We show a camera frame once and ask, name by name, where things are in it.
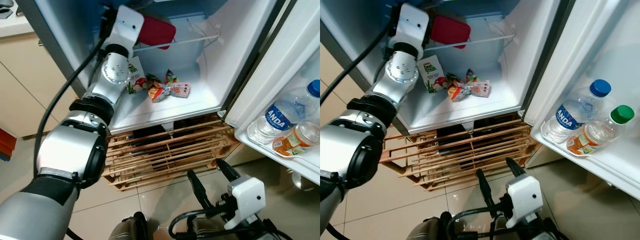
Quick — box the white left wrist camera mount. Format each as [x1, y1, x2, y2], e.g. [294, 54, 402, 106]
[102, 5, 146, 56]
[389, 4, 431, 53]

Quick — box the wooden slatted rack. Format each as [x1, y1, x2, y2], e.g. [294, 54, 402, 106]
[381, 114, 543, 192]
[100, 114, 241, 192]

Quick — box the red plastic container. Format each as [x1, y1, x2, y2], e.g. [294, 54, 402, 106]
[430, 15, 472, 50]
[137, 16, 177, 51]

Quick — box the stainless steel fridge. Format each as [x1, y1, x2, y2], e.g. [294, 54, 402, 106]
[17, 0, 296, 136]
[320, 0, 576, 135]

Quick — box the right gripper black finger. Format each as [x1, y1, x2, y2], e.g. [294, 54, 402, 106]
[475, 168, 499, 208]
[215, 159, 242, 184]
[505, 157, 527, 179]
[186, 170, 214, 211]

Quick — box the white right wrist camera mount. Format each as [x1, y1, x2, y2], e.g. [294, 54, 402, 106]
[223, 175, 267, 231]
[505, 173, 544, 230]

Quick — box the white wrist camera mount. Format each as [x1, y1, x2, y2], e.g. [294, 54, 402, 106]
[223, 175, 267, 231]
[102, 5, 146, 56]
[389, 4, 431, 53]
[505, 173, 544, 230]

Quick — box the white lined fridge door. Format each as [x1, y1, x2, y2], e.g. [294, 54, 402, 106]
[222, 0, 321, 186]
[522, 0, 640, 201]

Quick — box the clear plastic food bag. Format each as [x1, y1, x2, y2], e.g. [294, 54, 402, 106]
[450, 80, 492, 102]
[150, 81, 192, 103]

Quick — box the red crate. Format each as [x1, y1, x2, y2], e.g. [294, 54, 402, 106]
[0, 128, 17, 154]

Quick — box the grey robot left leg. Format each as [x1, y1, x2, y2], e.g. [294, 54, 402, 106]
[107, 211, 151, 240]
[405, 212, 453, 240]

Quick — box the orange labelled clear bottle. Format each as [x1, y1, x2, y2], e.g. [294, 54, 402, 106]
[272, 120, 321, 158]
[566, 105, 635, 156]

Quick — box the white green juice carton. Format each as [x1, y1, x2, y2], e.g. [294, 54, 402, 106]
[422, 55, 448, 94]
[126, 56, 148, 95]

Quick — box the clear fridge shelf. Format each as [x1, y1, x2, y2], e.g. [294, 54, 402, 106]
[427, 12, 517, 51]
[131, 14, 222, 53]

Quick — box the blue capped water bottle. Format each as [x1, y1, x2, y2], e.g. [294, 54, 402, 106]
[247, 79, 321, 146]
[541, 79, 612, 145]

